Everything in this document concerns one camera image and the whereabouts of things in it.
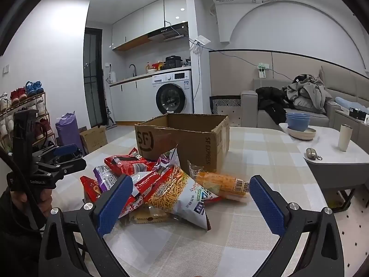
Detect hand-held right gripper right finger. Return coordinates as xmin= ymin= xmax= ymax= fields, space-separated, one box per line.
xmin=249 ymin=175 xmax=345 ymax=277

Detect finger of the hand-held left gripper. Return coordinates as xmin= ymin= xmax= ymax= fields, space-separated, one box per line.
xmin=36 ymin=158 xmax=87 ymax=179
xmin=33 ymin=145 xmax=84 ymax=162

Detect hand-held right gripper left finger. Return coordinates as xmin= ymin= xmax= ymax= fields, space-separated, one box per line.
xmin=39 ymin=175 xmax=136 ymax=277

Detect purple printed packet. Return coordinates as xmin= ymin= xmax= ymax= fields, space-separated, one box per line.
xmin=156 ymin=147 xmax=181 ymax=176
xmin=94 ymin=164 xmax=130 ymax=192

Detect clear cracker packet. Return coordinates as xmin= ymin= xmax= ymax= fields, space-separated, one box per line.
xmin=127 ymin=208 xmax=170 ymax=226

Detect red packet black label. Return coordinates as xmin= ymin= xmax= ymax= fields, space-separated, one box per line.
xmin=104 ymin=148 xmax=158 ymax=176

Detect orange packet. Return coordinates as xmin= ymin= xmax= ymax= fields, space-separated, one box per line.
xmin=188 ymin=161 xmax=251 ymax=201

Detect white fries-print packet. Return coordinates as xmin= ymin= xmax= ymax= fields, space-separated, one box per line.
xmin=143 ymin=164 xmax=222 ymax=231

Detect brown cardboard box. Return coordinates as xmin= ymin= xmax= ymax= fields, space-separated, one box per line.
xmin=134 ymin=113 xmax=230 ymax=171

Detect person's left forearm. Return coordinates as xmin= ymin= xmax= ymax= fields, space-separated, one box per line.
xmin=0 ymin=190 xmax=48 ymax=277

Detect person's left hand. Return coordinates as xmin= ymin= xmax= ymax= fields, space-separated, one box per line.
xmin=9 ymin=189 xmax=54 ymax=226

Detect purple bag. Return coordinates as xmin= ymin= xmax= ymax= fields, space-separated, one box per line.
xmin=55 ymin=112 xmax=81 ymax=153

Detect small printed cardboard box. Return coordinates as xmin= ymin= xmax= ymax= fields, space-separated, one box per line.
xmin=80 ymin=125 xmax=108 ymax=154

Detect shoe rack with shoes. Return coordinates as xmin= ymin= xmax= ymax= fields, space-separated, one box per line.
xmin=0 ymin=81 xmax=54 ymax=142

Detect stick vacuum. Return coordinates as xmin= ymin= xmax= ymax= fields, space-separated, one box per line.
xmin=104 ymin=105 xmax=117 ymax=129

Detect black glass door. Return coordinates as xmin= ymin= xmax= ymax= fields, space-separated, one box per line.
xmin=83 ymin=27 xmax=104 ymax=127

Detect white marble coffee table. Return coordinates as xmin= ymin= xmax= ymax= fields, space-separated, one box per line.
xmin=278 ymin=123 xmax=369 ymax=208

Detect white lower cabinets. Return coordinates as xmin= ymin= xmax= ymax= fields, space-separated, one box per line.
xmin=110 ymin=76 xmax=158 ymax=124

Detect white cabinets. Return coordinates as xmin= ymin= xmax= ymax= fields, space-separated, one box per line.
xmin=110 ymin=76 xmax=158 ymax=124
xmin=112 ymin=0 xmax=188 ymax=52

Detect beige plate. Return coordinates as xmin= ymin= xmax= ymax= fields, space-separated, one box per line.
xmin=287 ymin=126 xmax=317 ymax=141

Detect white dotted floor rug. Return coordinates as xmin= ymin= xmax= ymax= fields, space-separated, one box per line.
xmin=331 ymin=196 xmax=369 ymax=277

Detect white tumbler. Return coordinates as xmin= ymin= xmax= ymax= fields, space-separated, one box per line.
xmin=338 ymin=124 xmax=353 ymax=152

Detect black jacket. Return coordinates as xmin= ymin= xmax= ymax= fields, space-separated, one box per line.
xmin=256 ymin=87 xmax=289 ymax=124

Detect black patterned chair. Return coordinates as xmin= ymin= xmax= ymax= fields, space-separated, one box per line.
xmin=209 ymin=95 xmax=243 ymax=127

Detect grey side cabinet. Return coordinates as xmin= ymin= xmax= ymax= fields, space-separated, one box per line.
xmin=334 ymin=110 xmax=369 ymax=149

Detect white washing machine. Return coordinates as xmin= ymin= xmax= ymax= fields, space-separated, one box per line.
xmin=152 ymin=70 xmax=193 ymax=115

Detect grey clothes pile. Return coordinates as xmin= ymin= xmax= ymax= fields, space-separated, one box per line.
xmin=284 ymin=74 xmax=333 ymax=113

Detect black box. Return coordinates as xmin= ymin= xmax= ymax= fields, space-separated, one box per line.
xmin=349 ymin=107 xmax=369 ymax=122

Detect light blue pillow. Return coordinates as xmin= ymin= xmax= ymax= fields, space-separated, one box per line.
xmin=336 ymin=96 xmax=369 ymax=113

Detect black pressure cooker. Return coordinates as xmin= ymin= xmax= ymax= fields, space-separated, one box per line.
xmin=165 ymin=56 xmax=183 ymax=70

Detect grey sofa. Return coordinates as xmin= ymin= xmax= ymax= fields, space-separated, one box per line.
xmin=241 ymin=65 xmax=369 ymax=130

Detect white upper cabinets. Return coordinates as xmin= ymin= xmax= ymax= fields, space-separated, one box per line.
xmin=112 ymin=0 xmax=188 ymax=52

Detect black range hood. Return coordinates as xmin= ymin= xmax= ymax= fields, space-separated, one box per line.
xmin=148 ymin=21 xmax=189 ymax=41

